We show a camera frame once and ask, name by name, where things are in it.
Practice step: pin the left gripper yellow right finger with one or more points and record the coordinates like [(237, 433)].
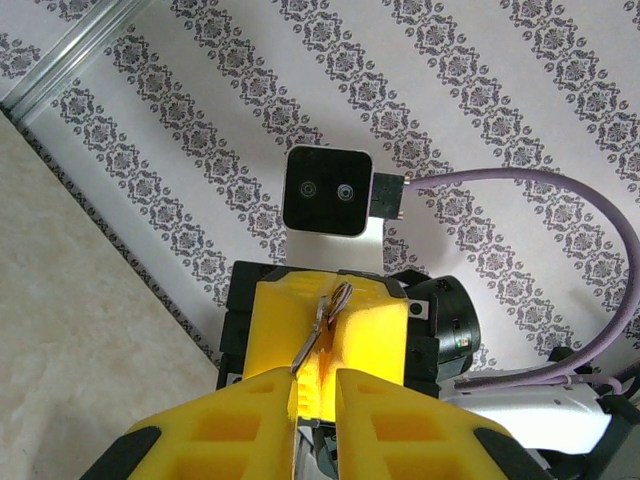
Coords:
[(410, 435)]

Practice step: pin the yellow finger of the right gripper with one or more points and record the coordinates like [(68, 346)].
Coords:
[(370, 335), (280, 325)]

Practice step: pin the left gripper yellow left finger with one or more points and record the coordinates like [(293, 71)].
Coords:
[(220, 435)]

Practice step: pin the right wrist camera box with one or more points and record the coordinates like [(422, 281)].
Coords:
[(325, 192)]

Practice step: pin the aluminium frame post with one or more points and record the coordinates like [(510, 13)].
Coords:
[(65, 55)]

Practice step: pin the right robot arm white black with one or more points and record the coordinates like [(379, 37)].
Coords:
[(525, 415)]

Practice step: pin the small silver key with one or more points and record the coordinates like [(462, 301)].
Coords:
[(312, 340)]

